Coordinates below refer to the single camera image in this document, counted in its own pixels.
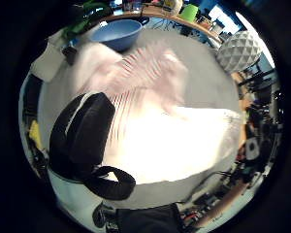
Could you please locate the white pink striped cloth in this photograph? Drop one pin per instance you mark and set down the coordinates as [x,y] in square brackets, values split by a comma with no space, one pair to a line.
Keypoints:
[158,136]

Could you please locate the yellow object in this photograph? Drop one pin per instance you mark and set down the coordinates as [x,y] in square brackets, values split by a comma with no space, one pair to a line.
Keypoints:
[35,133]

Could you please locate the white folded towel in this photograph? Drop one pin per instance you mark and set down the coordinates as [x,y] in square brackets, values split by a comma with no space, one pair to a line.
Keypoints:
[48,63]

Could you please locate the blue plastic bowl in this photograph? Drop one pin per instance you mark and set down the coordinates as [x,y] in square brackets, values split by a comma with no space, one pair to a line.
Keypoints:
[118,32]

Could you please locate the the person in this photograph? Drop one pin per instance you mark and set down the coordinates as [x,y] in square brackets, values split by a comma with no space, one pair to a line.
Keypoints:
[148,220]

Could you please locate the wooden desk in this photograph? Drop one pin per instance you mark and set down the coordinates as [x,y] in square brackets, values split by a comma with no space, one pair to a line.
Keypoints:
[171,17]

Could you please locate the white round object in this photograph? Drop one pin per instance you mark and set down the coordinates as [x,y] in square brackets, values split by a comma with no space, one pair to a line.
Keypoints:
[252,148]

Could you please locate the white faceted lamp shade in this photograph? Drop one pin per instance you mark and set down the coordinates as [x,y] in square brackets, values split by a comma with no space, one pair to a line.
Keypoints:
[238,51]

